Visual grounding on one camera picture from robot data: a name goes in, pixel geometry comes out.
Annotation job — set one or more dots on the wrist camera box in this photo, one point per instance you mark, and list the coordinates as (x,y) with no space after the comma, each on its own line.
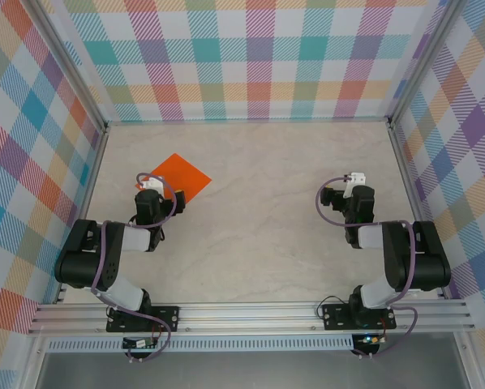
(355,181)
(152,184)

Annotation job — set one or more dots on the thin aluminium wall rail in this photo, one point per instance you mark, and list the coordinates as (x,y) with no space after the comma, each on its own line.
(246,121)

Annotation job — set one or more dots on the small circuit board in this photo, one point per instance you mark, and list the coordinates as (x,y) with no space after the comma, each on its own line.
(370,339)
(139,343)

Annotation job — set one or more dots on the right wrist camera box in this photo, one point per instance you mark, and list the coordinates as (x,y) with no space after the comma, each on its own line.
(355,181)

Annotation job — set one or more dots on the aluminium frame rail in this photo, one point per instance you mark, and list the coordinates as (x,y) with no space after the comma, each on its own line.
(250,316)

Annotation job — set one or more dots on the orange paper sheet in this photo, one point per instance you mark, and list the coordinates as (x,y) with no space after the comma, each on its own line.
(183,172)

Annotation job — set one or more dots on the aluminium corner post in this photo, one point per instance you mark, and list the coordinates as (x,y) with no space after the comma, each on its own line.
(70,61)
(427,61)

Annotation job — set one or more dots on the aluminium side rail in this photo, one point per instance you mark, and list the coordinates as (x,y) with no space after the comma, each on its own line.
(413,194)
(84,210)

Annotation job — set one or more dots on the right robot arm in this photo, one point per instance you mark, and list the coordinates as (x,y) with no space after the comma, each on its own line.
(400,251)

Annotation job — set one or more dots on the grey metal shelf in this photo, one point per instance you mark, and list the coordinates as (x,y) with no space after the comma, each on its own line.
(246,373)

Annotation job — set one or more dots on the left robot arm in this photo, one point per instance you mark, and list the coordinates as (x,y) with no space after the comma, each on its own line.
(117,243)

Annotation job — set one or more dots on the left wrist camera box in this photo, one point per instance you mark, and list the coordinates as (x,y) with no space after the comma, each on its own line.
(152,184)

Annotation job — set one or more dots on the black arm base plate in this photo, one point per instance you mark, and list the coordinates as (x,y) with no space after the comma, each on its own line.
(167,318)
(336,318)

